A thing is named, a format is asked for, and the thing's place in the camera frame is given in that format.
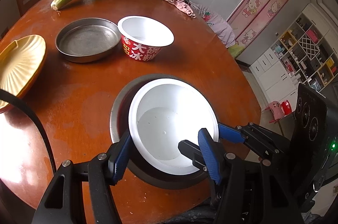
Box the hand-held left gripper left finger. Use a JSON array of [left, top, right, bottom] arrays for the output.
[[31, 131, 132, 224]]

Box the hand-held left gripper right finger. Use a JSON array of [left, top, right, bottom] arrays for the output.
[[198, 128, 294, 224]]

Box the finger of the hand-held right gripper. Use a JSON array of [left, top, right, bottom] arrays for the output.
[[218, 122, 291, 161], [178, 140, 210, 172]]

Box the red white paper bowl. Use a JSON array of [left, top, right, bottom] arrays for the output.
[[117, 16, 175, 62], [128, 78, 219, 176]]

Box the yellow scalloped plate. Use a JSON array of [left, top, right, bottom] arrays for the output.
[[0, 34, 46, 109]]

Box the red bag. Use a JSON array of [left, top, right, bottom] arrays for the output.
[[280, 100, 292, 115]]

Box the pink small stool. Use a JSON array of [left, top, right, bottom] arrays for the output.
[[265, 100, 284, 124]]

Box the dark patterned cloth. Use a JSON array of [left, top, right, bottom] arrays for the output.
[[169, 203, 217, 224]]

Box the white shelf cabinet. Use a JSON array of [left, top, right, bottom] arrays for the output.
[[249, 3, 338, 108]]

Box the green cushion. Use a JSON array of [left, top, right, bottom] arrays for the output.
[[228, 44, 245, 58]]

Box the pink strawberry print garment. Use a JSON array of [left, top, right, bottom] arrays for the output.
[[191, 3, 235, 48]]

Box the round metal pan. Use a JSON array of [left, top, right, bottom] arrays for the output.
[[55, 18, 121, 63]]

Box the pink cloth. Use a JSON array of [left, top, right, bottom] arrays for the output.
[[163, 0, 197, 19]]

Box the pink cartoon cat wardrobe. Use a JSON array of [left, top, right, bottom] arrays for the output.
[[226, 0, 294, 46]]

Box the black cable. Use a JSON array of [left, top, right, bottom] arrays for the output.
[[0, 89, 56, 174]]

